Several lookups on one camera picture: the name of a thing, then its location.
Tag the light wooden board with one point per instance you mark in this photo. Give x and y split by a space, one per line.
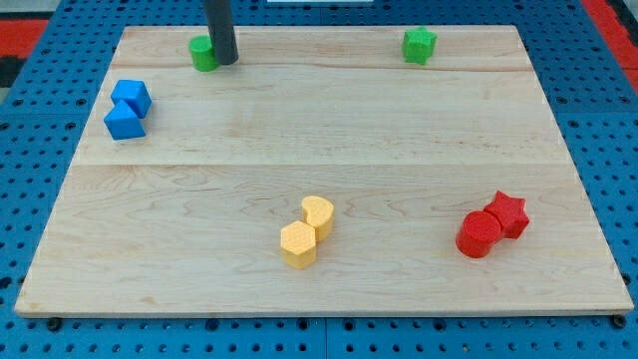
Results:
185 221

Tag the yellow hexagon block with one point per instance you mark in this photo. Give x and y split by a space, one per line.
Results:
298 244

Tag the green star block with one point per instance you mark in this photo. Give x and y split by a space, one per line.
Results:
418 45

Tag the green cylinder block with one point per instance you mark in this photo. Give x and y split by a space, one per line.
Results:
202 53

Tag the red cylinder block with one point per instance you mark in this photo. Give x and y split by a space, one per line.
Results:
478 233

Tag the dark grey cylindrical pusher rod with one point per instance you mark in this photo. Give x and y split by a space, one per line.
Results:
218 16

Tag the red star block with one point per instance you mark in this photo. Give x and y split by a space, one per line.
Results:
510 213

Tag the blue cube block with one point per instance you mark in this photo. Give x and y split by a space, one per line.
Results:
134 93

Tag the blue triangular prism block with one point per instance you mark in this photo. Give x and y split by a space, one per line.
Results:
123 123

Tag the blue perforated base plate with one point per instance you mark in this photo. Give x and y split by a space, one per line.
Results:
587 87

